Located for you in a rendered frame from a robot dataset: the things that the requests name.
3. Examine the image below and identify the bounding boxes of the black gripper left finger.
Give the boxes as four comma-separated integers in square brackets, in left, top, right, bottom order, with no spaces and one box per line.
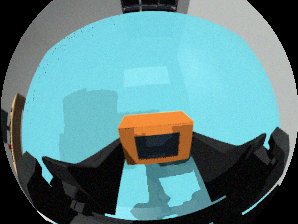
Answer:
[41,137,125,216]

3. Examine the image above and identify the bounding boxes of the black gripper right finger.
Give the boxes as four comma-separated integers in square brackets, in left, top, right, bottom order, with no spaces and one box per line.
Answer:
[189,132,266,202]

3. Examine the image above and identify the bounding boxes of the orange block with dark face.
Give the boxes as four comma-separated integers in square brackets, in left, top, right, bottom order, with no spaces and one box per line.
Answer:
[118,111,194,165]

